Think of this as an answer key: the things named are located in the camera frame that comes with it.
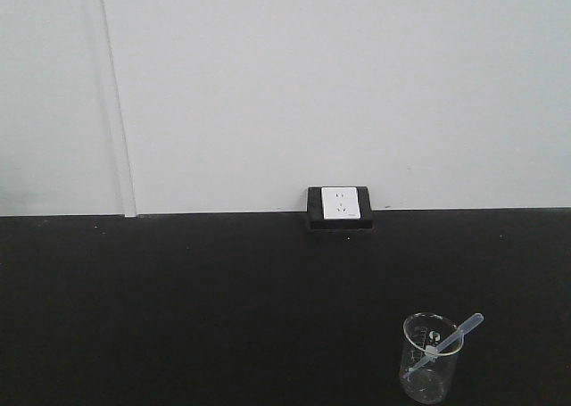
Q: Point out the white wall power socket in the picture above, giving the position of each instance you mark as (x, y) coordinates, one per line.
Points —
(340, 203)

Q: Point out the clear glass beaker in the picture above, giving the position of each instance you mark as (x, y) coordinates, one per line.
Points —
(426, 374)

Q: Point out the black socket mounting box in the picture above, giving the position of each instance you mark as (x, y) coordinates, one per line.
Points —
(316, 221)

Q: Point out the clear plastic pipette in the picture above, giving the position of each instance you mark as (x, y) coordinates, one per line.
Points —
(463, 329)

